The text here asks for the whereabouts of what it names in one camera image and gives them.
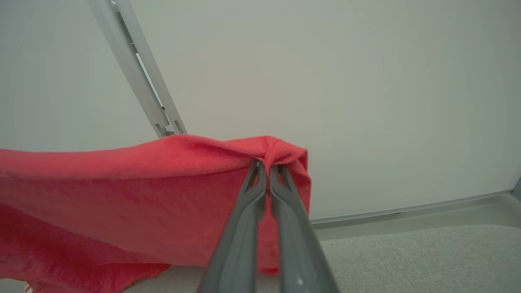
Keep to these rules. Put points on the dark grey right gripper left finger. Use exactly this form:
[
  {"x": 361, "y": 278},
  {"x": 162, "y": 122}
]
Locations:
[{"x": 236, "y": 252}]

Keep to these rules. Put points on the grey fabric sofa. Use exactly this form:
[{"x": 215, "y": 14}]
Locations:
[{"x": 427, "y": 260}]

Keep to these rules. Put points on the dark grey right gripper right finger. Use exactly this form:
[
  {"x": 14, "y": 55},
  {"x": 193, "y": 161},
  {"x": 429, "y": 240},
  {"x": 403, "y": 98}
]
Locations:
[{"x": 299, "y": 256}]

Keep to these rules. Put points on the grey partition post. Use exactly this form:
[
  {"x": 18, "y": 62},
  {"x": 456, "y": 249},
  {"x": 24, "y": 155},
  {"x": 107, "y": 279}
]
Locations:
[{"x": 134, "y": 69}]

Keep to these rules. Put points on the red Bulls jersey shirt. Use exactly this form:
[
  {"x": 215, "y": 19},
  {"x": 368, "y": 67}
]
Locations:
[{"x": 122, "y": 203}]

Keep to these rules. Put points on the grey partition base rail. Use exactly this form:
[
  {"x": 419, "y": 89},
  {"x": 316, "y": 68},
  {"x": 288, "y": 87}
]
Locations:
[{"x": 407, "y": 208}]

